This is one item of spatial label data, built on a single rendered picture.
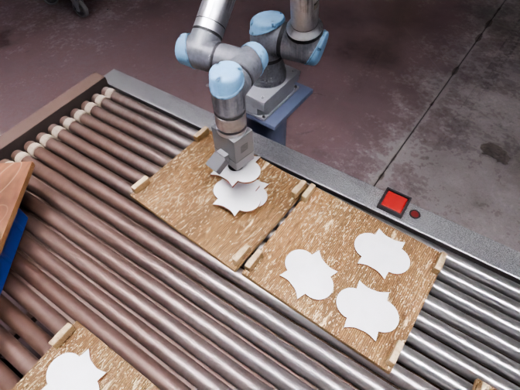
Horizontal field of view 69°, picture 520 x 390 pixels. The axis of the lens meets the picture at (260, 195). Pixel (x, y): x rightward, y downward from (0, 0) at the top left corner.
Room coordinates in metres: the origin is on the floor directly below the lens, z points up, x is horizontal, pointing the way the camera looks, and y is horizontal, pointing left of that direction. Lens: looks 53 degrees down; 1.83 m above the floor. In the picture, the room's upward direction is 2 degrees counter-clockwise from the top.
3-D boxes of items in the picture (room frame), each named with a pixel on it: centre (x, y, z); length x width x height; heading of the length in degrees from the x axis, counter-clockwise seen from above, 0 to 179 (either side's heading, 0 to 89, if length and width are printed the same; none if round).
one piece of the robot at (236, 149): (0.68, 0.08, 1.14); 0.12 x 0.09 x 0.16; 133
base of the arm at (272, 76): (1.22, -0.04, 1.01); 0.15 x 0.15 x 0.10
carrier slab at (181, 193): (0.70, 0.12, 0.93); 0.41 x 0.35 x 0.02; 51
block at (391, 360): (0.21, -0.29, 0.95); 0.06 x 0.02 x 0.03; 142
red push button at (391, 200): (0.63, -0.39, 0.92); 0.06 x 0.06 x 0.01; 55
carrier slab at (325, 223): (0.44, -0.21, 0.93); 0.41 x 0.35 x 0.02; 52
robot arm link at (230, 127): (0.69, 0.07, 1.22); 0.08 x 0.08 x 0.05
